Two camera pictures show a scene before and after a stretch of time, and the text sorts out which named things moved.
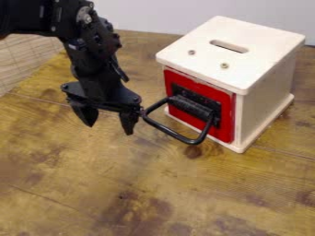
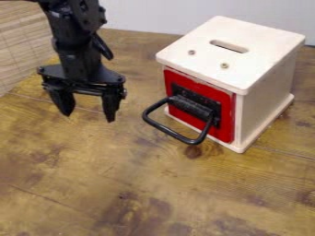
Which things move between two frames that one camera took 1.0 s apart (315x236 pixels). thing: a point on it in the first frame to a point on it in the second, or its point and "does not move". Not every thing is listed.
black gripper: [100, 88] to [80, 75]
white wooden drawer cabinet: [250, 59] does not move
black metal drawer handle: [195, 102] does not move
